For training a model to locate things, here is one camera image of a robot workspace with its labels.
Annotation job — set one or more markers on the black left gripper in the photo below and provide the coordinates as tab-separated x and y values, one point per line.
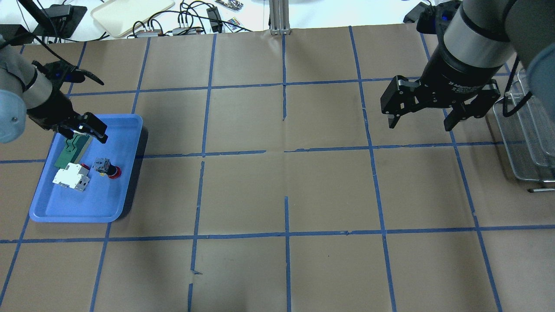
48	113

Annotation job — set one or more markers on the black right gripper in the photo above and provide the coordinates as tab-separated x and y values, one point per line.
451	76

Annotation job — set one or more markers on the red emergency stop button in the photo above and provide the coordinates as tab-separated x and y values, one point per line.
105	168

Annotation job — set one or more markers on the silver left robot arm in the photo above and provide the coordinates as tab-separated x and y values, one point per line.
30	90

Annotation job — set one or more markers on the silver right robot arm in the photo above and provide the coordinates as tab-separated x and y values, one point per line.
475	39

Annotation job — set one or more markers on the green terminal block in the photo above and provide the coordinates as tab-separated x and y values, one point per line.
73	150

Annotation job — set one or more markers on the white circuit breaker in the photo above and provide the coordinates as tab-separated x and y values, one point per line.
74	176

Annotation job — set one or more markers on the blue plastic tray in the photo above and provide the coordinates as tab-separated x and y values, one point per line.
104	200

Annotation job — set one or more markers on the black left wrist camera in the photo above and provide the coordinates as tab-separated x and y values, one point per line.
60	72

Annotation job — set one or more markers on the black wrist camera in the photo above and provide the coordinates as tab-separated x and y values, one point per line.
430	18
60	72

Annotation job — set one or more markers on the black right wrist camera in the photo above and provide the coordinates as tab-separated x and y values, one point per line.
430	18

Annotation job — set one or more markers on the aluminium frame post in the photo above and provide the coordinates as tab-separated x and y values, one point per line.
279	17

